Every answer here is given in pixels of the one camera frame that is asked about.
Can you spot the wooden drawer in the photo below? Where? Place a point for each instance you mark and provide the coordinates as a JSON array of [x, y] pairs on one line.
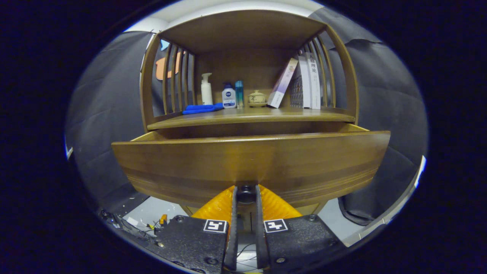
[[247, 160]]

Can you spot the white appliance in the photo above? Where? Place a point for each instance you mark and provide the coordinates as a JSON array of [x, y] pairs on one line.
[[419, 173]]

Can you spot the ceramic lidded teacup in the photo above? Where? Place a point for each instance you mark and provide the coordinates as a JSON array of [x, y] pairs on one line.
[[257, 99]]

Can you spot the teal bottle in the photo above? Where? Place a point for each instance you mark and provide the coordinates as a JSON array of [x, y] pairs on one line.
[[239, 94]]

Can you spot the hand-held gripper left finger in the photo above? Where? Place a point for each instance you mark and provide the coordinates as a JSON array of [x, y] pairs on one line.
[[232, 236]]

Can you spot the dark floor equipment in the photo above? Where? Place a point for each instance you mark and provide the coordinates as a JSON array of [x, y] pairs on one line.
[[125, 226]]

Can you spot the wooden cabinet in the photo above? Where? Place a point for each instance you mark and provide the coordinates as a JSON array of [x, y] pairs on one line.
[[243, 30]]

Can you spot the purple cover book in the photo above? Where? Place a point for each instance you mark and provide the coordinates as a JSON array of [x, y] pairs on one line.
[[282, 84]]

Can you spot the white and blue lotion bottle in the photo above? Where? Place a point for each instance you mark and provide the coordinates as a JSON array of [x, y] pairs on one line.
[[228, 98]]

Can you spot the bright blue white panel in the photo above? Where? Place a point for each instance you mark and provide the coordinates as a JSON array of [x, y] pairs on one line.
[[67, 150]]

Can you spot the blue cloth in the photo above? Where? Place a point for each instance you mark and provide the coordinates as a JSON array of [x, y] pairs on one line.
[[201, 109]]

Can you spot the dark patterned book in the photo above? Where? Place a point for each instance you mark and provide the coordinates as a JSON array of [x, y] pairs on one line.
[[296, 91]]

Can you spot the small orange part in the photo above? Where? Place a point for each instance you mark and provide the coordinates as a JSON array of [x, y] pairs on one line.
[[163, 219]]

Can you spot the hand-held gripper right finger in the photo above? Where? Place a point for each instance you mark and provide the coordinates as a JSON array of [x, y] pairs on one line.
[[261, 236]]

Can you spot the white pump bottle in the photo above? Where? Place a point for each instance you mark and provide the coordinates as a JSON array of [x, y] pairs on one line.
[[206, 91]]

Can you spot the white book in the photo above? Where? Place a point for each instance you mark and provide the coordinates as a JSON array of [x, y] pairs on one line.
[[315, 83]]

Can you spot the wooden countertop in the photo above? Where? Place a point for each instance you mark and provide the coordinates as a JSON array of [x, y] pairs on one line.
[[258, 114]]

